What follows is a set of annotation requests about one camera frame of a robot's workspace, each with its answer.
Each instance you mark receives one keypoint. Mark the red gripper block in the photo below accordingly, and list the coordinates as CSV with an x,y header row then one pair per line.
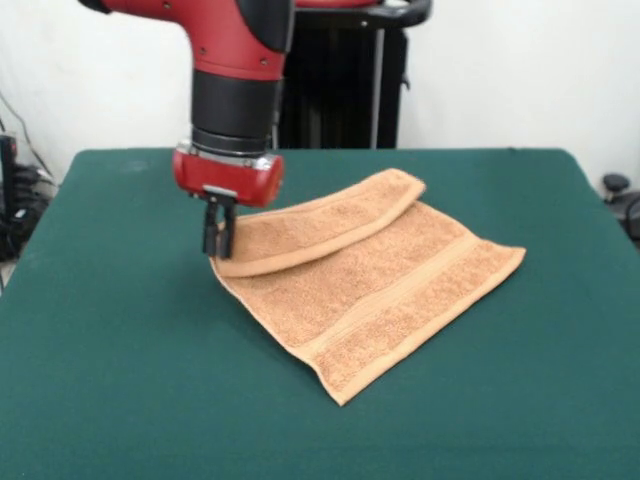
x,y
227,180

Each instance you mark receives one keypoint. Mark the tan terry towel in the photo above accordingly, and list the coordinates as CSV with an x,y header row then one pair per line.
x,y
380,280

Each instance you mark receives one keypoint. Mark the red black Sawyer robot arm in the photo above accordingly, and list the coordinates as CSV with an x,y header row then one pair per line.
x,y
235,75

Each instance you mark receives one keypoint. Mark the dark green table cloth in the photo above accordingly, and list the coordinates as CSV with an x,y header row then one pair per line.
x,y
150,350

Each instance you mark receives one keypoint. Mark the black electronics box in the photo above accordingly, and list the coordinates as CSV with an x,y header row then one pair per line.
x,y
7,165

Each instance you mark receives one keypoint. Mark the black office chair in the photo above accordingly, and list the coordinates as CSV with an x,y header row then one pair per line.
x,y
625,200

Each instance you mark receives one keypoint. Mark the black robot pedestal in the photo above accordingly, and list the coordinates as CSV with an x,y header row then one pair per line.
x,y
340,90

